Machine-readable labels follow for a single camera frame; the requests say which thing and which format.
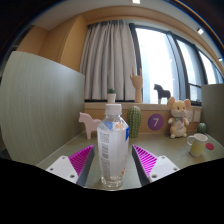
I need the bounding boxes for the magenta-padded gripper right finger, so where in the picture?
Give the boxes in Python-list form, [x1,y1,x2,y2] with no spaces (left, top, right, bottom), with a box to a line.
[131,144,181,187]

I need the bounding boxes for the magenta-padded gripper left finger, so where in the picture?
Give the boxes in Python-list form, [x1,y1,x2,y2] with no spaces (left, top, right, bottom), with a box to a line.
[45,144,97,188]

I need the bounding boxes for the clear plastic water bottle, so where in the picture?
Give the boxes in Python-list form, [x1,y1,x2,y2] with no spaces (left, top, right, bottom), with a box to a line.
[96,103,130,189]

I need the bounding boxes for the pale yellow cup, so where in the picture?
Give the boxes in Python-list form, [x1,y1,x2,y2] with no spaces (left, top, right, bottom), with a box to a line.
[186,132,209,158]

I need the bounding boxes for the purple round number sign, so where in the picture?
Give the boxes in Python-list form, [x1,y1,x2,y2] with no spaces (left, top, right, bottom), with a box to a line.
[147,113,165,132]

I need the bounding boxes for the beige plush mouse toy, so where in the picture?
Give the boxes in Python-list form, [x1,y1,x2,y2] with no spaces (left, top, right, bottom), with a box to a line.
[166,96,192,139]

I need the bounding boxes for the pink horse figurine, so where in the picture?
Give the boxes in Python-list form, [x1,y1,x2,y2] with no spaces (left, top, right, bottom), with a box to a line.
[78,111,102,140]

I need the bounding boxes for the tall green cactus ornament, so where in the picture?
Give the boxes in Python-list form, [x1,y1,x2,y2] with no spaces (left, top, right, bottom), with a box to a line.
[126,105,143,139]

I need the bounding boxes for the round green cactus ornament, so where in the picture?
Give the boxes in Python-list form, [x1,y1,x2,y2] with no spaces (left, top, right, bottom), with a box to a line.
[197,122,208,135]

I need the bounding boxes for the grey-green desk partition panel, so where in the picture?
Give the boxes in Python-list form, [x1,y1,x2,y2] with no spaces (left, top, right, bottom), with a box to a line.
[200,83,224,148]
[0,50,86,166]

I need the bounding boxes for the black horse figurine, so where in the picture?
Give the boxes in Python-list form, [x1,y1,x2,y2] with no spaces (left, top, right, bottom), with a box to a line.
[153,83,172,105]

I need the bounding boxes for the wooden hand model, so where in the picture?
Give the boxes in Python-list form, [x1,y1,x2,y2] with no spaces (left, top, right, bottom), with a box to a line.
[129,66,144,104]

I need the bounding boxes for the dark-framed window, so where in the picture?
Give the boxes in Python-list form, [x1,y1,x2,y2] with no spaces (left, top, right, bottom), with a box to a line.
[129,22,224,105]

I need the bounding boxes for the grey curtain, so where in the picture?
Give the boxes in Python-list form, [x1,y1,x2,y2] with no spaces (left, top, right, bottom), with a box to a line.
[79,19,139,102]

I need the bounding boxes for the ceiling lights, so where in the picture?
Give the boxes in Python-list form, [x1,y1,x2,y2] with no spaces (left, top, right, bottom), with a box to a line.
[131,0,224,63]

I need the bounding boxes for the white wall socket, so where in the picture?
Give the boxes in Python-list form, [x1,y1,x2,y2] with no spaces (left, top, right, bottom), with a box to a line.
[185,110,194,123]
[193,109,202,123]

